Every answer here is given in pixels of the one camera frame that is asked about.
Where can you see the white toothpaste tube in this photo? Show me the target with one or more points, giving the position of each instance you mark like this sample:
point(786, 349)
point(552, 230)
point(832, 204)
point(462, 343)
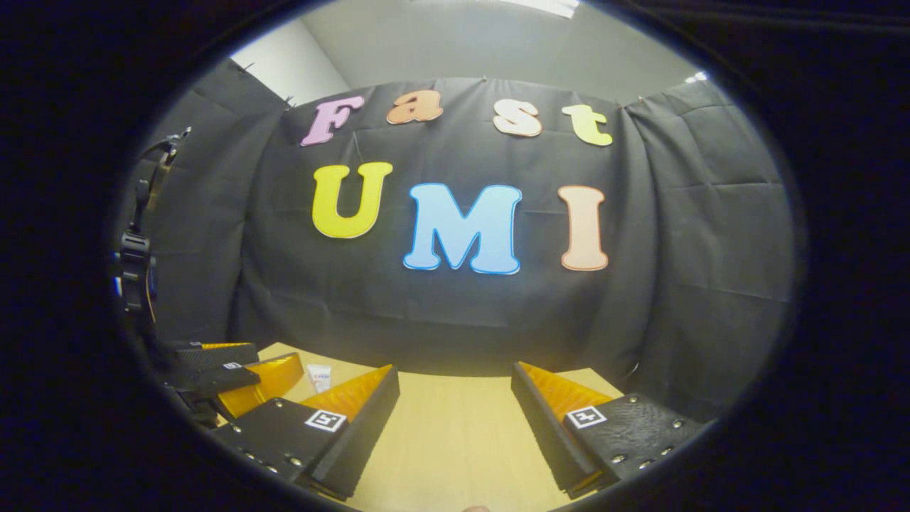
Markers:
point(319, 377)

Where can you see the light wooden desktop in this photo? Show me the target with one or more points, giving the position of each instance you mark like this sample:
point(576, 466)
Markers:
point(455, 441)

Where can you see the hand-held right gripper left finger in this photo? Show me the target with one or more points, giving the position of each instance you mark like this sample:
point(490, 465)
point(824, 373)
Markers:
point(284, 434)

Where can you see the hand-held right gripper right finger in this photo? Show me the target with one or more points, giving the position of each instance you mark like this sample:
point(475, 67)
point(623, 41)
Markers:
point(633, 434)

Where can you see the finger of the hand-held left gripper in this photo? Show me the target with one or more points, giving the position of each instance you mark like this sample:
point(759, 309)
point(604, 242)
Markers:
point(270, 377)
point(213, 355)

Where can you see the black backdrop cloth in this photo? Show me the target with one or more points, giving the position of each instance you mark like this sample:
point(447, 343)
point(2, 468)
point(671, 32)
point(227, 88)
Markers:
point(462, 313)

